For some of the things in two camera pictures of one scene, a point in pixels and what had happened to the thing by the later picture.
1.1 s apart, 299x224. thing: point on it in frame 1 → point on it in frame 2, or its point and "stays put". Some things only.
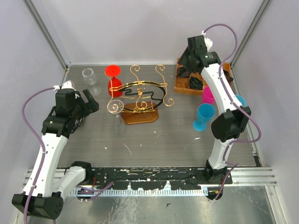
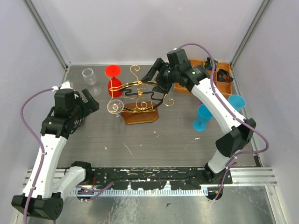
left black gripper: (92, 105) stays put
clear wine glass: (116, 106) stays put
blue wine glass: (205, 112) stays put
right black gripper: (182, 62) → (159, 66)
